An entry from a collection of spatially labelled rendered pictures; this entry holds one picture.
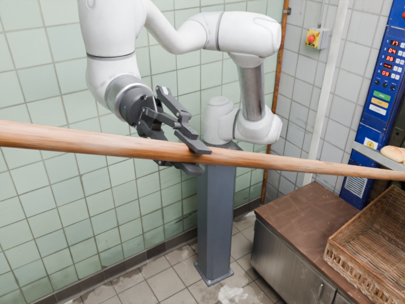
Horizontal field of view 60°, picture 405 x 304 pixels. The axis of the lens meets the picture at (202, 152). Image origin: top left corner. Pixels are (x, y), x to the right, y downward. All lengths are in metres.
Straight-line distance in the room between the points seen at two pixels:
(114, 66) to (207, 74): 1.36
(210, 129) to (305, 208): 0.80
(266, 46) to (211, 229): 1.23
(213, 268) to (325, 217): 0.77
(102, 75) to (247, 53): 0.60
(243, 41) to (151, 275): 1.79
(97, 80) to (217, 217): 1.42
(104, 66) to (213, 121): 1.02
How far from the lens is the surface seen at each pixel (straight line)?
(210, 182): 1.88
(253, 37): 1.19
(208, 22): 1.23
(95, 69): 0.77
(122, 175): 2.09
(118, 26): 0.74
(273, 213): 2.12
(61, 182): 1.99
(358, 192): 2.24
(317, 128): 2.30
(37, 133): 0.45
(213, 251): 2.24
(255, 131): 1.63
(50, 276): 2.39
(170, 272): 2.55
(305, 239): 2.02
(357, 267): 1.81
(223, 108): 1.70
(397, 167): 1.45
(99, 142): 0.47
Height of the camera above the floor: 2.00
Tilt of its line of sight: 33 degrees down
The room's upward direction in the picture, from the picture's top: straight up
